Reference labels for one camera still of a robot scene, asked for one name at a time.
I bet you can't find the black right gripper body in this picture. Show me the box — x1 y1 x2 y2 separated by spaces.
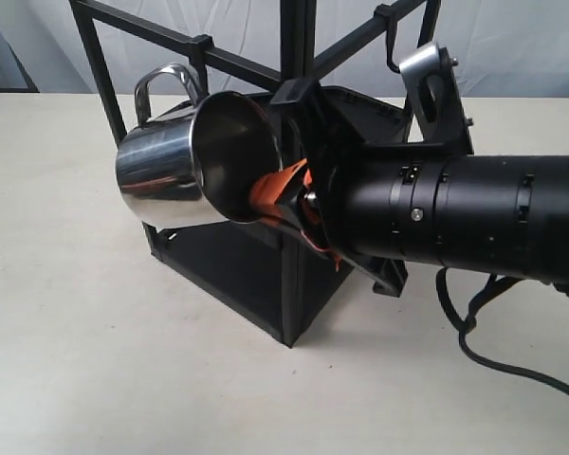
270 79 473 297

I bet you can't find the shiny steel mug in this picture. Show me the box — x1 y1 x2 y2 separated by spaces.
115 63 283 228

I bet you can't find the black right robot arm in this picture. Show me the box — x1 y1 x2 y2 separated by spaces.
270 79 569 296

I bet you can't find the black metal rack frame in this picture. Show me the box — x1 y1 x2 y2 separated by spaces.
68 0 442 350

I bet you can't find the white backdrop cloth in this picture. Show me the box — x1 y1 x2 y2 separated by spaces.
0 1 569 98

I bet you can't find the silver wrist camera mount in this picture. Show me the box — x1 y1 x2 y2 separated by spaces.
399 41 474 155

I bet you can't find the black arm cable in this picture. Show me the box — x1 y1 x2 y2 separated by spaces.
433 264 569 409

